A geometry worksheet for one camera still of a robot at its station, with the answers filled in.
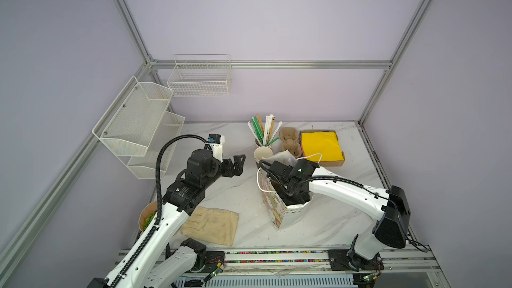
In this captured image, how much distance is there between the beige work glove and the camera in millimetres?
805

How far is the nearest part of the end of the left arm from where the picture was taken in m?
0.63

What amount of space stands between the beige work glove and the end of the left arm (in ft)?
1.00
